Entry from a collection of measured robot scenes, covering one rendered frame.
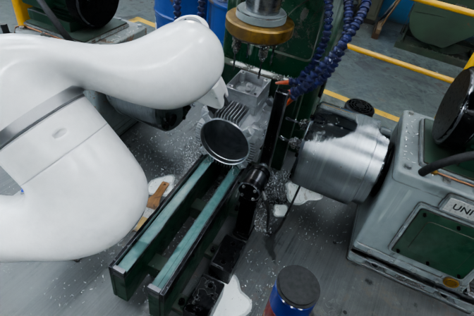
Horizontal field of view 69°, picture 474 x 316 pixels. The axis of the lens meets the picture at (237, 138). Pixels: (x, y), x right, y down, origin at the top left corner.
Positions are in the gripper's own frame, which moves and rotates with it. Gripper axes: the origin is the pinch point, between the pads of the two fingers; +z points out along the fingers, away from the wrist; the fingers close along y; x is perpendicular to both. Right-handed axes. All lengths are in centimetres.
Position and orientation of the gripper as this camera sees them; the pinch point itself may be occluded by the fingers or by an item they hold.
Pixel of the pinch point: (212, 106)
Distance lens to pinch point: 97.5
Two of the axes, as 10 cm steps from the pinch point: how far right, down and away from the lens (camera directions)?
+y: 9.0, 3.5, -2.4
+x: 4.2, -8.5, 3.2
